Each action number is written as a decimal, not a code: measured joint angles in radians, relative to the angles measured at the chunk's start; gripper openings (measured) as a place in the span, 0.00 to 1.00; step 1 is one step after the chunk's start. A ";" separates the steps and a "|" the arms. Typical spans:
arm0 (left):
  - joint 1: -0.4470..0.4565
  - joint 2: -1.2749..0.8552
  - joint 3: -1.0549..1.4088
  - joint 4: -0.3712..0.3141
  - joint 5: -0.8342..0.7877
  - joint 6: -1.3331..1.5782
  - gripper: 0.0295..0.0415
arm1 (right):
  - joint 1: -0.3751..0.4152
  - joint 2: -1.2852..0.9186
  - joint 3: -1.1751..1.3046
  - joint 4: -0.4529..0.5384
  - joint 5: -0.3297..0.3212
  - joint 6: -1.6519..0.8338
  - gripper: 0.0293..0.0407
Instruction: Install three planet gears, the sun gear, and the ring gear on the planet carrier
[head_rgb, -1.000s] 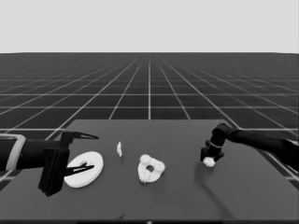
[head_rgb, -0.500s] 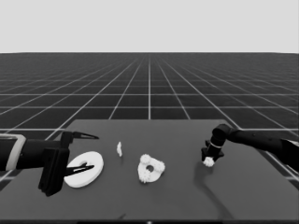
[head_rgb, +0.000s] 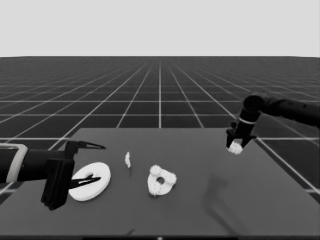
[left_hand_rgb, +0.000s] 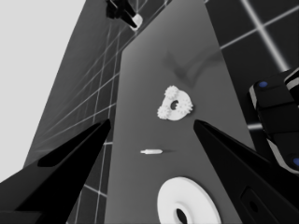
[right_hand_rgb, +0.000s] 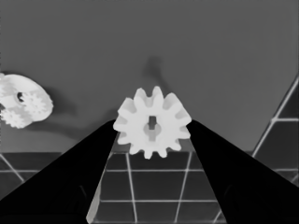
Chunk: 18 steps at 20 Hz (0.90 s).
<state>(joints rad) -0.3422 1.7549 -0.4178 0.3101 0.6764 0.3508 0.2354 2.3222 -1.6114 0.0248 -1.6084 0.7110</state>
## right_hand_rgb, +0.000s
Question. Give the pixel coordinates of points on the white round carrier with pins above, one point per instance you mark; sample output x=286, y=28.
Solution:
x=9, y=105

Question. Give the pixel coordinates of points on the small white toothed gear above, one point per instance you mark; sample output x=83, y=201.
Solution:
x=19, y=120
x=40, y=104
x=169, y=124

